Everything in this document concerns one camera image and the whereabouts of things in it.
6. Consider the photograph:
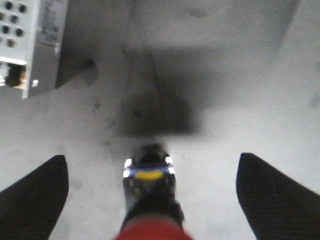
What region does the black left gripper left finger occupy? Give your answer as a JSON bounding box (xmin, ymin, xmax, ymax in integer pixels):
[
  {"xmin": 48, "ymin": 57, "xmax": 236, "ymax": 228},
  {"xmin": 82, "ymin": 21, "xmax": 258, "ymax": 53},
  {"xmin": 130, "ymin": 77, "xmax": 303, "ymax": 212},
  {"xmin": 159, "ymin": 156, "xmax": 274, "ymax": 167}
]
[{"xmin": 0, "ymin": 155, "xmax": 69, "ymax": 240}]

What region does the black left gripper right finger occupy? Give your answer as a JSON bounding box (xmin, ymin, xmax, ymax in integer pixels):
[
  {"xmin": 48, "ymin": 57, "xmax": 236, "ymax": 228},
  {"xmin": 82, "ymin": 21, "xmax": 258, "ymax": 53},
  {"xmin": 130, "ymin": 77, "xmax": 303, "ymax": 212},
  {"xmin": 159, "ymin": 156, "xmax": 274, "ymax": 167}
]
[{"xmin": 236, "ymin": 153, "xmax": 320, "ymax": 240}]

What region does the red mushroom push button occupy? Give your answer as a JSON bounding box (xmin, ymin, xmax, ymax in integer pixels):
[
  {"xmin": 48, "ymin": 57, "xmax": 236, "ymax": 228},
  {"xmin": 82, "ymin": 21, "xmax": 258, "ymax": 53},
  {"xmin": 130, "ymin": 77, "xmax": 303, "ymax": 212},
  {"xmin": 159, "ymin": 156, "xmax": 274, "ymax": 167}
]
[{"xmin": 114, "ymin": 143, "xmax": 192, "ymax": 240}]

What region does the left perforated metal power supply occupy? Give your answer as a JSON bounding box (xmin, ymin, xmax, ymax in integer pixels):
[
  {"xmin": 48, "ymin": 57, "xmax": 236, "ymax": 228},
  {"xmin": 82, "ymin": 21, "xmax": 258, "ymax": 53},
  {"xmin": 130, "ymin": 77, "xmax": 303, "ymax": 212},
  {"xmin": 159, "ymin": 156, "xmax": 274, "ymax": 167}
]
[{"xmin": 0, "ymin": 0, "xmax": 69, "ymax": 99}]

